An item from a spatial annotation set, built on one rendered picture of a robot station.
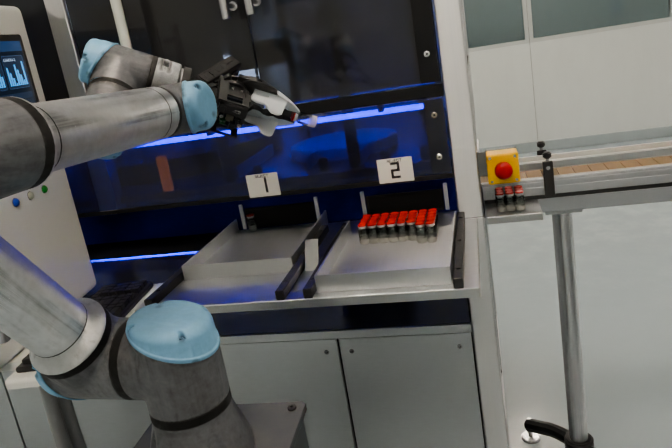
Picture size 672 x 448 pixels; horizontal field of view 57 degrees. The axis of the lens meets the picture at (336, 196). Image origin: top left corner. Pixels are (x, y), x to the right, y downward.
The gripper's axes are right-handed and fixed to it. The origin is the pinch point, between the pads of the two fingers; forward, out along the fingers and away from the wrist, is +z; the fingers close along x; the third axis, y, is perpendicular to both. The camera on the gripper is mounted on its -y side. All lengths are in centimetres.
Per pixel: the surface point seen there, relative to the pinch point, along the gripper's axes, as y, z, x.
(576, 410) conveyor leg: 14, 106, -58
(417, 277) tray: 20.8, 29.6, -13.0
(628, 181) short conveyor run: -13, 87, 1
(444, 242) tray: 3.5, 42.8, -18.5
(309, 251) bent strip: 3.9, 15.7, -30.2
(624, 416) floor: 3, 145, -75
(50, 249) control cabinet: -12, -37, -66
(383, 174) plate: -18.5, 32.6, -21.8
